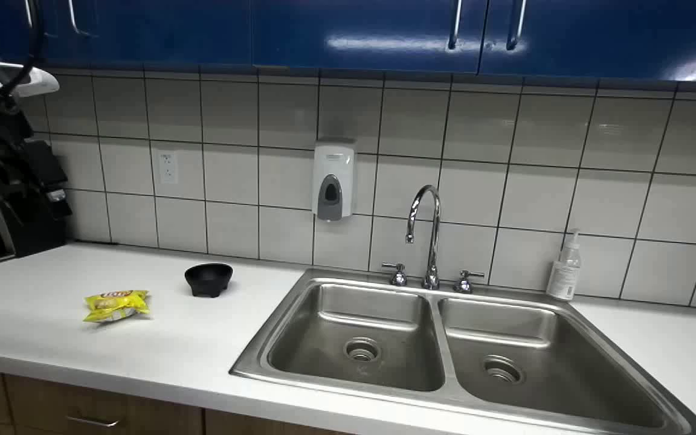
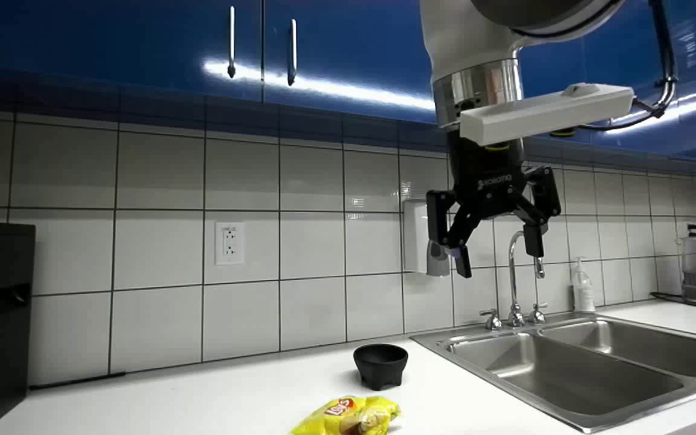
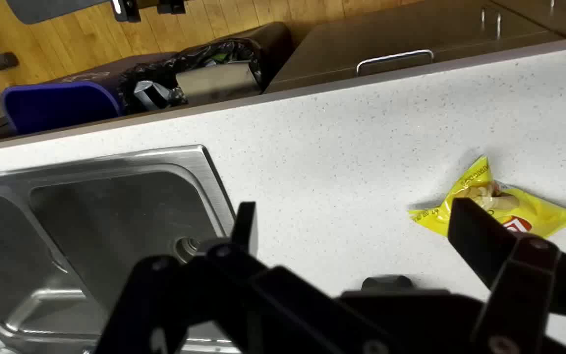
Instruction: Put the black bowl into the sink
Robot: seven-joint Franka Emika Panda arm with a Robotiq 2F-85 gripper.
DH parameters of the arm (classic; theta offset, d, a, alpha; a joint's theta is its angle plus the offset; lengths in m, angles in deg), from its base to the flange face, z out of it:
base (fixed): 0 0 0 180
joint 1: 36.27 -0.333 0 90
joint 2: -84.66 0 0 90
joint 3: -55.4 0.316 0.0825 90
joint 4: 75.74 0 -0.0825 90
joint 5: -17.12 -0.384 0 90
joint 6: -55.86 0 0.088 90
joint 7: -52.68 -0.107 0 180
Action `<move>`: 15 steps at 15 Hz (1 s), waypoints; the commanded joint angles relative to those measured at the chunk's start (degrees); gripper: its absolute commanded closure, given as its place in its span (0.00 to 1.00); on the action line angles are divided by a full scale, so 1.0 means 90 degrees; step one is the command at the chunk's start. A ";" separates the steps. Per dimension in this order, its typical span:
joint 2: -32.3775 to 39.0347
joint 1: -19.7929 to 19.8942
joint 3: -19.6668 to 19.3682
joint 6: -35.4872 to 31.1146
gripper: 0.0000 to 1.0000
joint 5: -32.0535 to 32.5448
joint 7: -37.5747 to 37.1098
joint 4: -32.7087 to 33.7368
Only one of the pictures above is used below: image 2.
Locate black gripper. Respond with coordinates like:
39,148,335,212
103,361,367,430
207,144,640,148
425,129,565,279

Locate black bowl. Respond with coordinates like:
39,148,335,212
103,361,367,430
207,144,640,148
350,341,411,393

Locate stainless steel double sink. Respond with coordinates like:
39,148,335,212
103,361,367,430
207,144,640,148
414,312,696,435

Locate chrome gooseneck faucet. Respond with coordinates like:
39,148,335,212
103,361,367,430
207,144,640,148
506,227,548,328

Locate clear pump soap bottle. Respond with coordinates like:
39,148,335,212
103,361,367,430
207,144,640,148
567,256,599,316

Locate blue cabinet door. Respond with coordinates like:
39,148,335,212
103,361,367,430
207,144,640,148
0,0,263,105
259,0,440,126
515,0,696,167

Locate yellow chips bag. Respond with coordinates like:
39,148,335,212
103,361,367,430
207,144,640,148
288,392,403,435

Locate white wall soap dispenser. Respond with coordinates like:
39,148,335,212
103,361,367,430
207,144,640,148
402,197,455,278

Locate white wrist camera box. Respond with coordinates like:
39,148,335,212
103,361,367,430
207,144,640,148
456,80,639,149

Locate chrome faucet handle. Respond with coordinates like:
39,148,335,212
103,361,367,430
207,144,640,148
530,276,552,325
478,306,508,330

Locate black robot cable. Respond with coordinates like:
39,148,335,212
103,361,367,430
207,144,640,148
552,0,682,138

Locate silver cabinet door handle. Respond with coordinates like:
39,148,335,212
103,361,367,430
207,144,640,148
286,17,299,90
225,5,240,82

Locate white wall outlet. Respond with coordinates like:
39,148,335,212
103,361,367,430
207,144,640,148
216,219,248,267

